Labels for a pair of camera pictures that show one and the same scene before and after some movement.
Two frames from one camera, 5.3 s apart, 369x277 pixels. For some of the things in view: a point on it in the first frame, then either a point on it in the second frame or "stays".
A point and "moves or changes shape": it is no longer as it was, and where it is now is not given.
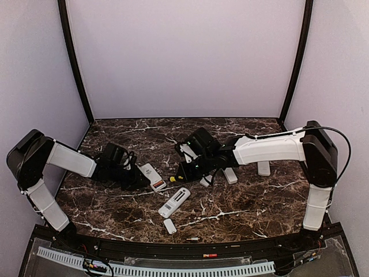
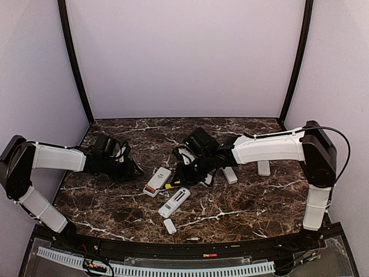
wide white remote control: x=157 y=182 moves or changes shape
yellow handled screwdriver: x=173 y=179 moves or changes shape
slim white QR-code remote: x=230 y=175 stays
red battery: x=210 y=255 stays
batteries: x=158 y=184 to x=150 y=188
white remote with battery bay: x=174 y=203 stays
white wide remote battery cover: x=204 y=183 stays
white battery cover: x=169 y=226 stays
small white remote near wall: x=263 y=168 stays
